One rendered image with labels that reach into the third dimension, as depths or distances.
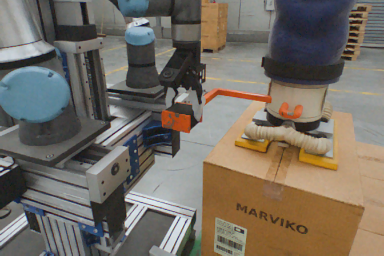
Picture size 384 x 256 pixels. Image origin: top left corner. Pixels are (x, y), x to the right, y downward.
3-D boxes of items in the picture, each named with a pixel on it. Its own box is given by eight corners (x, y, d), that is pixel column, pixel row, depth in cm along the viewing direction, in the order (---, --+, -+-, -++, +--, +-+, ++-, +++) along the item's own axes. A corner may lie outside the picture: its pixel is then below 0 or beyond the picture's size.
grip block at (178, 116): (188, 134, 67) (188, 116, 65) (161, 127, 71) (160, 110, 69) (202, 122, 74) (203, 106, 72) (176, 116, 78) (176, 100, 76)
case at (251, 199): (327, 315, 74) (366, 207, 58) (200, 257, 91) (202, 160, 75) (331, 191, 123) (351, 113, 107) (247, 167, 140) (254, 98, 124)
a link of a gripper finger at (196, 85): (207, 102, 68) (197, 70, 66) (204, 103, 66) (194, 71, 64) (192, 104, 70) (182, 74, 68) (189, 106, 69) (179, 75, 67)
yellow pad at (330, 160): (337, 171, 70) (341, 155, 68) (297, 161, 74) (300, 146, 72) (336, 123, 98) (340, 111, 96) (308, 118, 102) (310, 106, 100)
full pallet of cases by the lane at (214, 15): (216, 53, 757) (219, -14, 688) (184, 51, 790) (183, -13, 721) (226, 47, 861) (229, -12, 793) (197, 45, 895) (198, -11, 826)
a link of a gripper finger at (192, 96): (214, 114, 73) (204, 83, 71) (205, 121, 68) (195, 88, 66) (204, 115, 75) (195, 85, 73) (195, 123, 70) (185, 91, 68)
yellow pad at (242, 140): (265, 153, 78) (267, 139, 76) (234, 146, 82) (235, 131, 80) (284, 114, 106) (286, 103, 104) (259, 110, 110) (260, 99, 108)
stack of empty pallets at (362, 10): (359, 61, 646) (374, 4, 594) (310, 58, 681) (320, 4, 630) (350, 52, 757) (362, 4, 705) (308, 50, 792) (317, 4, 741)
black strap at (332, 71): (342, 84, 67) (346, 68, 66) (253, 74, 77) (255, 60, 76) (341, 66, 86) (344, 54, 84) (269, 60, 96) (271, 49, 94)
